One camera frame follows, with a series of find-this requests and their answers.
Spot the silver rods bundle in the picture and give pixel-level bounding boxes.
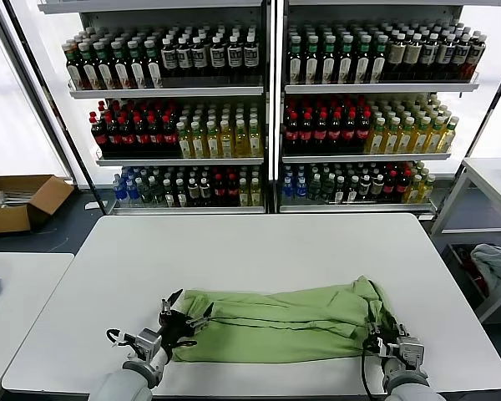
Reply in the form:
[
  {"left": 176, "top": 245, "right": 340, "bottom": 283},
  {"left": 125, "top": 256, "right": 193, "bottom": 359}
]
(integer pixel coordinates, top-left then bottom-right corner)
[{"left": 0, "top": 190, "right": 37, "bottom": 209}]

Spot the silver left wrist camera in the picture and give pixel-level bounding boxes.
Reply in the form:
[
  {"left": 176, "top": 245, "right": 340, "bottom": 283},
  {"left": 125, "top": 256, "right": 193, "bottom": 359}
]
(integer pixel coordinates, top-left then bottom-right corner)
[{"left": 133, "top": 327, "right": 163, "bottom": 357}]

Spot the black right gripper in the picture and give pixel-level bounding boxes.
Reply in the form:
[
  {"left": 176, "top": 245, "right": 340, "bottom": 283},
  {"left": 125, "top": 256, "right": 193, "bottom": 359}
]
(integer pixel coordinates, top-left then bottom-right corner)
[{"left": 367, "top": 320, "right": 408, "bottom": 348}]

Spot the red garment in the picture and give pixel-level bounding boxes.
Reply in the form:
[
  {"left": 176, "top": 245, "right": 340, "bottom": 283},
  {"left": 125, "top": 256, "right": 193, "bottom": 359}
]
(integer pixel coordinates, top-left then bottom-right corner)
[{"left": 463, "top": 250, "right": 488, "bottom": 293}]

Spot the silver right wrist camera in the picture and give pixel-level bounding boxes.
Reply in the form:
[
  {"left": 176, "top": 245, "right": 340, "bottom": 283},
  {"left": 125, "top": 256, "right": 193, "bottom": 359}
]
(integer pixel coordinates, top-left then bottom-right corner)
[{"left": 394, "top": 340, "right": 426, "bottom": 372}]

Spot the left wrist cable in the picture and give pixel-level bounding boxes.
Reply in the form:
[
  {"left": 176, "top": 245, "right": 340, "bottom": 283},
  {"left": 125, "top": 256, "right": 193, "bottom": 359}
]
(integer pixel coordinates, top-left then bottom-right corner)
[{"left": 105, "top": 328, "right": 138, "bottom": 350}]

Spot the grey-blue garment pile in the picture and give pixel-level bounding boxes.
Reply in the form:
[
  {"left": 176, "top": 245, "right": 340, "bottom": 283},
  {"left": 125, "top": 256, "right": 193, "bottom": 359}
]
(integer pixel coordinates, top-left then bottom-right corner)
[{"left": 469, "top": 243, "right": 501, "bottom": 302}]

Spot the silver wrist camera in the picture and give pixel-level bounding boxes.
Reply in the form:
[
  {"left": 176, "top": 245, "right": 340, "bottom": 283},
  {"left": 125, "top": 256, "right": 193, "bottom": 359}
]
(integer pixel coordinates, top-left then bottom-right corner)
[
  {"left": 394, "top": 340, "right": 426, "bottom": 372},
  {"left": 133, "top": 327, "right": 163, "bottom": 357}
]

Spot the beige-label dark drink bottle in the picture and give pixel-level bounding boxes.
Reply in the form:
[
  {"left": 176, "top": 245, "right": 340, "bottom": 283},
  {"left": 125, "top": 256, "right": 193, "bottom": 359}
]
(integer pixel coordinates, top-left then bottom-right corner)
[
  {"left": 405, "top": 33, "right": 423, "bottom": 81},
  {"left": 389, "top": 33, "right": 407, "bottom": 81}
]

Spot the red-cap cola bottle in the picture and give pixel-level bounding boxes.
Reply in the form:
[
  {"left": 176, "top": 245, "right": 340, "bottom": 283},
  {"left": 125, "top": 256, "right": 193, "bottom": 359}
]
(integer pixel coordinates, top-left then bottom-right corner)
[
  {"left": 147, "top": 114, "right": 164, "bottom": 154},
  {"left": 211, "top": 173, "right": 227, "bottom": 207},
  {"left": 119, "top": 114, "right": 135, "bottom": 154},
  {"left": 299, "top": 109, "right": 316, "bottom": 153},
  {"left": 133, "top": 114, "right": 149, "bottom": 154},
  {"left": 327, "top": 109, "right": 344, "bottom": 153},
  {"left": 161, "top": 113, "right": 180, "bottom": 154},
  {"left": 356, "top": 108, "right": 372, "bottom": 153},
  {"left": 90, "top": 111, "right": 109, "bottom": 154},
  {"left": 105, "top": 114, "right": 122, "bottom": 154},
  {"left": 284, "top": 109, "right": 301, "bottom": 153},
  {"left": 313, "top": 109, "right": 330, "bottom": 153},
  {"left": 395, "top": 169, "right": 410, "bottom": 204},
  {"left": 383, "top": 170, "right": 397, "bottom": 204},
  {"left": 225, "top": 173, "right": 240, "bottom": 207},
  {"left": 342, "top": 108, "right": 358, "bottom": 153}
]

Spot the brown cardboard box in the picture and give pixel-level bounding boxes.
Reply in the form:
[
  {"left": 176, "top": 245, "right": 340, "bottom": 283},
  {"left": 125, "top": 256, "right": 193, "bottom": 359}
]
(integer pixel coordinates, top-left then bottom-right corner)
[{"left": 0, "top": 173, "right": 76, "bottom": 236}]

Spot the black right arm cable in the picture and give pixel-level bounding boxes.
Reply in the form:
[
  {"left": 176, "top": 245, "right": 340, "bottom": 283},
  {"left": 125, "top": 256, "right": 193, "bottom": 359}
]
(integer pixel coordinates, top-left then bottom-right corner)
[{"left": 360, "top": 353, "right": 379, "bottom": 398}]

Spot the light green t-shirt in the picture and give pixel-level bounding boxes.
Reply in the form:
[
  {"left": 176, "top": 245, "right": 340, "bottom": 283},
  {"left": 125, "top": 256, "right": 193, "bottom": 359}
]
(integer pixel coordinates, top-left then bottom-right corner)
[{"left": 171, "top": 274, "right": 397, "bottom": 363}]

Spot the green-cap dark tea bottle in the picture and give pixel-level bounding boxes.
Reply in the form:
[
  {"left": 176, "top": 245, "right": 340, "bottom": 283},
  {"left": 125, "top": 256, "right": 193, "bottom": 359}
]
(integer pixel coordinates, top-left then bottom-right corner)
[
  {"left": 372, "top": 35, "right": 391, "bottom": 84},
  {"left": 338, "top": 34, "right": 357, "bottom": 84},
  {"left": 303, "top": 34, "right": 322, "bottom": 84},
  {"left": 112, "top": 39, "right": 132, "bottom": 89},
  {"left": 95, "top": 40, "right": 116, "bottom": 90},
  {"left": 79, "top": 41, "right": 99, "bottom": 90},
  {"left": 356, "top": 35, "right": 374, "bottom": 84},
  {"left": 286, "top": 35, "right": 304, "bottom": 84},
  {"left": 144, "top": 37, "right": 164, "bottom": 89},
  {"left": 65, "top": 43, "right": 84, "bottom": 91},
  {"left": 129, "top": 38, "right": 149, "bottom": 89},
  {"left": 321, "top": 34, "right": 340, "bottom": 84}
]

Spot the grey drinks shelf unit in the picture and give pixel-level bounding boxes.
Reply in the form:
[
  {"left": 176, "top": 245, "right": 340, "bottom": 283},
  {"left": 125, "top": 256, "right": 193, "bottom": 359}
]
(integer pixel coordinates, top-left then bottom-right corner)
[
  {"left": 273, "top": 0, "right": 501, "bottom": 221},
  {"left": 37, "top": 0, "right": 279, "bottom": 216}
]

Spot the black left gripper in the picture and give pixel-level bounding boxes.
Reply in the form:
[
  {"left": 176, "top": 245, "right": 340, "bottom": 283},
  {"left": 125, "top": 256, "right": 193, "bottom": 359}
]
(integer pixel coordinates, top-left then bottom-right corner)
[{"left": 158, "top": 288, "right": 215, "bottom": 353}]

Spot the white side table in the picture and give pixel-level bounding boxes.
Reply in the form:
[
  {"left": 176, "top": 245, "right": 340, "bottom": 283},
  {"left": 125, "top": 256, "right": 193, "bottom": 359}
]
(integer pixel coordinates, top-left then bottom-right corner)
[{"left": 428, "top": 157, "right": 501, "bottom": 325}]

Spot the black window mullion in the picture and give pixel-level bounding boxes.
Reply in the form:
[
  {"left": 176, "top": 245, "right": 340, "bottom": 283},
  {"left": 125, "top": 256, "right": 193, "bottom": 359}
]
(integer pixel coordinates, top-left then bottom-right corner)
[
  {"left": 454, "top": 52, "right": 501, "bottom": 168},
  {"left": 2, "top": 0, "right": 100, "bottom": 215}
]

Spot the black storage bin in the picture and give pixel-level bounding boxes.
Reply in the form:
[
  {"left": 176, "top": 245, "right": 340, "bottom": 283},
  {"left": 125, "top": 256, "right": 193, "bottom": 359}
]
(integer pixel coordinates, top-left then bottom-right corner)
[{"left": 448, "top": 243, "right": 492, "bottom": 301}]

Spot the blue-label dark drink bottle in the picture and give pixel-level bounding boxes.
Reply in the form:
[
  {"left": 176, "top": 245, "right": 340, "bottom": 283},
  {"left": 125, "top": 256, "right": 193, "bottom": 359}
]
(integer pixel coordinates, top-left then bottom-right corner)
[
  {"left": 454, "top": 33, "right": 472, "bottom": 80},
  {"left": 161, "top": 36, "right": 179, "bottom": 79},
  {"left": 468, "top": 33, "right": 488, "bottom": 79},
  {"left": 226, "top": 34, "right": 245, "bottom": 78},
  {"left": 438, "top": 33, "right": 457, "bottom": 80},
  {"left": 423, "top": 33, "right": 441, "bottom": 81},
  {"left": 176, "top": 35, "right": 195, "bottom": 78},
  {"left": 210, "top": 35, "right": 228, "bottom": 78},
  {"left": 243, "top": 34, "right": 261, "bottom": 78},
  {"left": 191, "top": 35, "right": 210, "bottom": 78}
]

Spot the right wrist cable connector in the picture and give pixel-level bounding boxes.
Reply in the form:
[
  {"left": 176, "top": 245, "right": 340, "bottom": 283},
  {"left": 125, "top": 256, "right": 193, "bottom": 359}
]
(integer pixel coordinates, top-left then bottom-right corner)
[{"left": 362, "top": 338, "right": 386, "bottom": 357}]

